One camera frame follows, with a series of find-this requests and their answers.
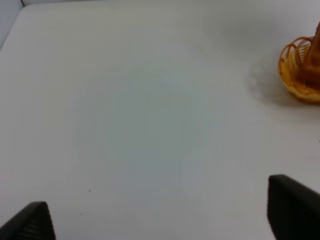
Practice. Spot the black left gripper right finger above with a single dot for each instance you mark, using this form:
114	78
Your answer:
293	209

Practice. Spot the orange woven wicker basket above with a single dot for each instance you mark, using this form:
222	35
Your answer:
290	60

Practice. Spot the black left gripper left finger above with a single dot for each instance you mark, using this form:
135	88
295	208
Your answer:
33	222

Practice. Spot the orange waffle slice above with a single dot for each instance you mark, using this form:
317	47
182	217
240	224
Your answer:
310	70

